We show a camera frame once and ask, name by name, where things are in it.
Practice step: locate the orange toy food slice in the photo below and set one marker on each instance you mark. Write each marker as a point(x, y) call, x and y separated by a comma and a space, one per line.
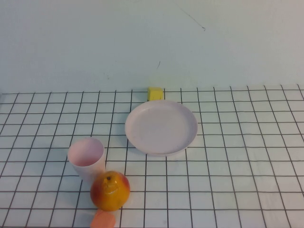
point(103, 219)

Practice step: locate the orange red toy fruit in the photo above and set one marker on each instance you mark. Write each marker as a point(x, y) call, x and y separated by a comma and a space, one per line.
point(110, 194)

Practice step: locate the yellow foam block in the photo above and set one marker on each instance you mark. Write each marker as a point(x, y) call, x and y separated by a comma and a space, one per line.
point(154, 93)

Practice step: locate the pale pink round plate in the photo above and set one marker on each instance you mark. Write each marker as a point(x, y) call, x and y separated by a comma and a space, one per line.
point(164, 128)

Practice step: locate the pale pink plastic cup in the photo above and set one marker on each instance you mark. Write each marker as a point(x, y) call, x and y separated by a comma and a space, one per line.
point(89, 169)

